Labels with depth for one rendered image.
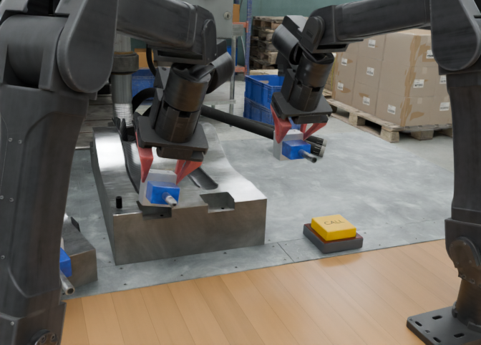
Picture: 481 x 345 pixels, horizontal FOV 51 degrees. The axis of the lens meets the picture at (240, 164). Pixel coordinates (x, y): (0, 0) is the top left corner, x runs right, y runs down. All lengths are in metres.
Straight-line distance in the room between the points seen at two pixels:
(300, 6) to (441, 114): 3.83
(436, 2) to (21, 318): 0.58
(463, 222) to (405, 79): 3.88
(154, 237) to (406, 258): 0.43
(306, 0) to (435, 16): 7.43
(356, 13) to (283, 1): 7.17
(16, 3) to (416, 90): 4.25
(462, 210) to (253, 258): 0.34
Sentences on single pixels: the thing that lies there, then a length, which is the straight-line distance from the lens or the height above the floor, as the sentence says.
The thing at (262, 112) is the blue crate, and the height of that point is 0.15.
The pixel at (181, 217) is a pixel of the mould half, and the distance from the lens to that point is 0.83.
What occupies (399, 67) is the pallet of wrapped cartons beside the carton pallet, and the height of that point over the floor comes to 0.64.
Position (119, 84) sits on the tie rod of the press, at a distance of 1.50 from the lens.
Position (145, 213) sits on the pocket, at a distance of 0.86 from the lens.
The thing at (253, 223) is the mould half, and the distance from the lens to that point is 0.87.
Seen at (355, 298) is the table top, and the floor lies 0.80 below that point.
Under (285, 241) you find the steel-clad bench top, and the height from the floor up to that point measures 0.80.
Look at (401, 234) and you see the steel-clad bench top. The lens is 1.01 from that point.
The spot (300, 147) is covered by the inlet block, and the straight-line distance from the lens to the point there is 0.96.
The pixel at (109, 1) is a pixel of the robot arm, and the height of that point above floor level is 1.21.
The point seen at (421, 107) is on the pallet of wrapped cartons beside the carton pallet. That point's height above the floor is 0.31.
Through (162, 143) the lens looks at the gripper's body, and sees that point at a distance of 0.73.
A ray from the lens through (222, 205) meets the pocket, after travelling 0.89.
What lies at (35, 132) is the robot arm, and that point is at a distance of 0.45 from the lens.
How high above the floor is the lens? 1.23
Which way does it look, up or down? 19 degrees down
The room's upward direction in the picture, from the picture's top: 2 degrees clockwise
